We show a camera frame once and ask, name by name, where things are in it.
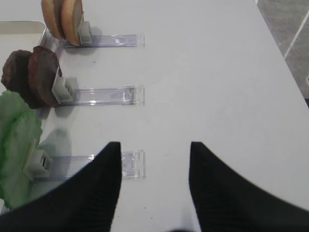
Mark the green lettuce leaf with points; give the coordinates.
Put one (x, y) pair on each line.
(19, 126)

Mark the clear bread holder rail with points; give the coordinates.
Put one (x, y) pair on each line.
(134, 40)

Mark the clear lettuce holder rail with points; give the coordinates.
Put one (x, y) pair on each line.
(65, 167)

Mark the grey lettuce pusher block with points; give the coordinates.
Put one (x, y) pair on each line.
(38, 163)

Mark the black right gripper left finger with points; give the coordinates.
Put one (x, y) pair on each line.
(84, 203)

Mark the bread slice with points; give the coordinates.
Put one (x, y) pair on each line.
(51, 10)
(71, 16)

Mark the grey bread pusher block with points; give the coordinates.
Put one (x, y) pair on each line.
(85, 33)

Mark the white serving tray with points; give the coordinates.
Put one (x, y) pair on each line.
(22, 33)

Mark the front bread slice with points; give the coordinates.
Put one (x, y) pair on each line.
(71, 16)

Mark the rear brown meat patty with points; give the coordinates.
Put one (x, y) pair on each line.
(15, 76)

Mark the clear patty holder rail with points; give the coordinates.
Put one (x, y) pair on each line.
(133, 95)

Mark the brown meat patty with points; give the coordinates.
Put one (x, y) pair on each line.
(42, 67)
(15, 76)

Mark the front brown meat patty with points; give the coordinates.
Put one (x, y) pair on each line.
(42, 67)

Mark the grey patty pusher block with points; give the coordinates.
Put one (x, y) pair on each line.
(62, 89)

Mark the rear bread slice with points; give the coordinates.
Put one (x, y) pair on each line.
(51, 10)

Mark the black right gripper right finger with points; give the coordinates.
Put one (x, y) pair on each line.
(227, 202)

